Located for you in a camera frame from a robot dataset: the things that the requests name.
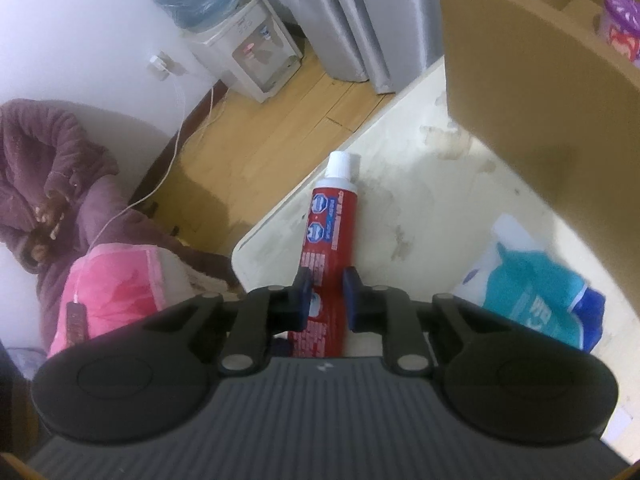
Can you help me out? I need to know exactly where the red toothpaste tube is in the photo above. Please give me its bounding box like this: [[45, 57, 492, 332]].
[[286, 151, 362, 358]]

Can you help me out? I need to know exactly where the white water dispenser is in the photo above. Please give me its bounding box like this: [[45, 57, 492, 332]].
[[181, 0, 304, 104]]

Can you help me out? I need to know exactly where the white wall charger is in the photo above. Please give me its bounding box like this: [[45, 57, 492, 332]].
[[148, 50, 176, 81]]

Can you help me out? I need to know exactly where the white charging cable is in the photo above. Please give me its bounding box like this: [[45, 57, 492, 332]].
[[72, 71, 187, 306]]

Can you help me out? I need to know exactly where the purple lidded jar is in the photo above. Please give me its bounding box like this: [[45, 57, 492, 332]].
[[597, 0, 640, 68]]

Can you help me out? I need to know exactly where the grey curtain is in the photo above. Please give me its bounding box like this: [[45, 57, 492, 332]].
[[250, 0, 446, 95]]

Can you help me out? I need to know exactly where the teal wet wipes packet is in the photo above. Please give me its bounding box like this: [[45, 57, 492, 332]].
[[452, 214, 607, 353]]

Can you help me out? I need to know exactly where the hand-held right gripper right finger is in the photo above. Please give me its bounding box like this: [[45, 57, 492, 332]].
[[342, 267, 506, 377]]

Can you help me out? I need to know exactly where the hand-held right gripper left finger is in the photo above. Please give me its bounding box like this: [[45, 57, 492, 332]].
[[142, 266, 313, 377]]

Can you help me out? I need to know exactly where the brown cardboard box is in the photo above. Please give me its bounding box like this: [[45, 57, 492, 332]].
[[436, 0, 640, 311]]

